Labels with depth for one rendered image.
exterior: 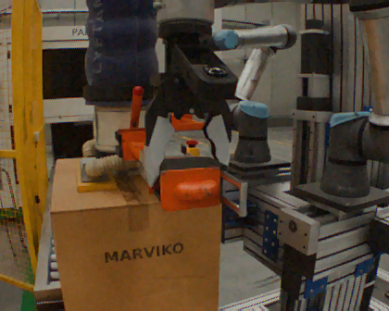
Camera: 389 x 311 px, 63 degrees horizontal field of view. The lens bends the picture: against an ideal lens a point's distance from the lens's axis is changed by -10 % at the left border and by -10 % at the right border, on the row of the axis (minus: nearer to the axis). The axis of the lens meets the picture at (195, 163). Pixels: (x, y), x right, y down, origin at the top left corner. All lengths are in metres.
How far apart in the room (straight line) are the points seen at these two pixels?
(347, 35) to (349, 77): 0.14
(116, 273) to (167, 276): 0.13
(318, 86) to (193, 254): 0.70
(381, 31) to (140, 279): 0.80
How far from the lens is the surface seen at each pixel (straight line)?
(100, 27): 0.97
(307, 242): 0.94
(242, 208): 0.39
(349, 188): 1.00
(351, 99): 1.23
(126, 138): 0.75
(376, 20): 0.84
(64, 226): 0.79
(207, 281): 0.93
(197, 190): 0.41
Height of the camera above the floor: 1.32
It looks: 12 degrees down
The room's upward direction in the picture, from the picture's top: straight up
